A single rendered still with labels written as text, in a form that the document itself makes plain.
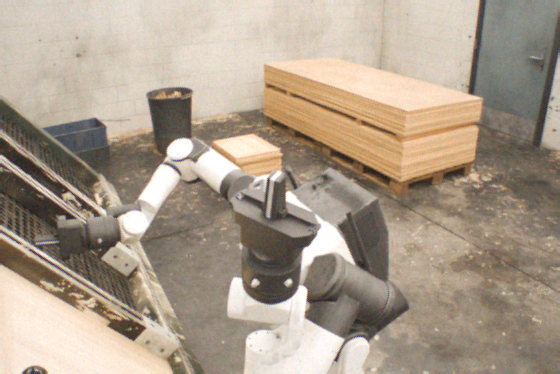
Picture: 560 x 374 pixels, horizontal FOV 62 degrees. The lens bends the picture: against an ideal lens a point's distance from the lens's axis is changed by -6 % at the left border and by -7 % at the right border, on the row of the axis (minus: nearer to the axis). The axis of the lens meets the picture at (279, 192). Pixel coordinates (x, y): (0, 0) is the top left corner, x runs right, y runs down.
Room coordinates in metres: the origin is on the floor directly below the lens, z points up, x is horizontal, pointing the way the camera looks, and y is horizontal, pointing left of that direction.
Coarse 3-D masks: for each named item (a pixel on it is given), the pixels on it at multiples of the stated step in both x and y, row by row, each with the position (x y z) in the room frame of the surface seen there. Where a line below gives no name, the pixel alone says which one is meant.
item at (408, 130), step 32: (288, 64) 6.03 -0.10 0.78; (320, 64) 6.05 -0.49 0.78; (352, 64) 6.08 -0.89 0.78; (288, 96) 5.55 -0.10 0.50; (320, 96) 5.03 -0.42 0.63; (352, 96) 4.59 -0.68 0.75; (384, 96) 4.48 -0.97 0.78; (416, 96) 4.51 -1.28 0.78; (448, 96) 4.53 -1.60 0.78; (320, 128) 5.01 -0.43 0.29; (352, 128) 4.56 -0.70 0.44; (384, 128) 4.18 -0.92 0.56; (416, 128) 4.04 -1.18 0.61; (448, 128) 4.32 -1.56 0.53; (384, 160) 4.15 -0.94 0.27; (416, 160) 4.05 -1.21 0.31; (448, 160) 4.28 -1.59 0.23
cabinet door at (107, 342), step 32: (0, 288) 0.78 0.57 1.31; (32, 288) 0.87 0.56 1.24; (0, 320) 0.69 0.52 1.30; (32, 320) 0.76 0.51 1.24; (64, 320) 0.85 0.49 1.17; (0, 352) 0.60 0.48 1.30; (32, 352) 0.67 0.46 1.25; (64, 352) 0.73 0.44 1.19; (96, 352) 0.82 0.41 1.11; (128, 352) 0.92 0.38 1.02
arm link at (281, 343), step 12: (300, 288) 0.64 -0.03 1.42; (300, 300) 0.62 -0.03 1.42; (300, 312) 0.61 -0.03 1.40; (288, 324) 0.60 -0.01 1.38; (300, 324) 0.60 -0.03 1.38; (252, 336) 0.65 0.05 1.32; (264, 336) 0.65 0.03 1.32; (276, 336) 0.65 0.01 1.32; (288, 336) 0.60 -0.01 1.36; (300, 336) 0.60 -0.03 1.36; (252, 348) 0.61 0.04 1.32; (264, 348) 0.62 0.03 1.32; (276, 348) 0.60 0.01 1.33; (288, 348) 0.60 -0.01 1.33; (252, 360) 0.61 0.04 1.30; (264, 360) 0.60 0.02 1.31; (276, 360) 0.60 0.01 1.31
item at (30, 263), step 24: (0, 240) 0.88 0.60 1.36; (24, 240) 0.95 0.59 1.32; (24, 264) 0.89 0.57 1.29; (48, 264) 0.93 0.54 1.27; (48, 288) 0.91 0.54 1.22; (72, 288) 0.93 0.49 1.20; (96, 288) 1.00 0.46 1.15; (96, 312) 0.95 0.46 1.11; (120, 312) 0.98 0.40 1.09; (144, 336) 1.00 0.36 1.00; (168, 336) 1.05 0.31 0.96
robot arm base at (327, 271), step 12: (336, 252) 0.81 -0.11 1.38; (312, 264) 0.85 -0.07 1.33; (324, 264) 0.81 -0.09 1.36; (336, 264) 0.78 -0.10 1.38; (312, 276) 0.81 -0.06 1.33; (324, 276) 0.78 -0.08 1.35; (336, 276) 0.75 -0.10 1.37; (312, 288) 0.78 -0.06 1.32; (324, 288) 0.75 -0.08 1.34; (336, 288) 0.75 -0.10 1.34; (312, 300) 0.79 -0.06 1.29; (384, 312) 0.76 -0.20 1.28; (360, 324) 0.78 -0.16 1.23; (372, 324) 0.76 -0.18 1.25
